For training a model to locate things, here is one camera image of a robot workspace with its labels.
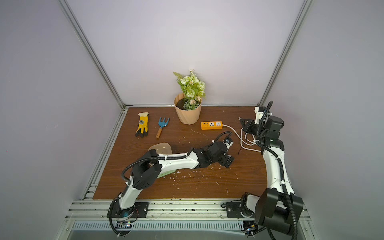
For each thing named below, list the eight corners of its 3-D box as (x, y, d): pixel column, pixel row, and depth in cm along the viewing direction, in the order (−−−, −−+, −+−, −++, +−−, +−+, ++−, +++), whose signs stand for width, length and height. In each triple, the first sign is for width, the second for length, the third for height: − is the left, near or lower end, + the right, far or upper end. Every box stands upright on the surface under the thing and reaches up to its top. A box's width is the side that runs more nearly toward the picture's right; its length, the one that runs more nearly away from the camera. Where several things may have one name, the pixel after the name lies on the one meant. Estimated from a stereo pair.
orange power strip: (200, 129, 107) (200, 127, 105) (200, 123, 111) (200, 121, 109) (223, 129, 107) (223, 127, 105) (222, 123, 111) (222, 121, 109)
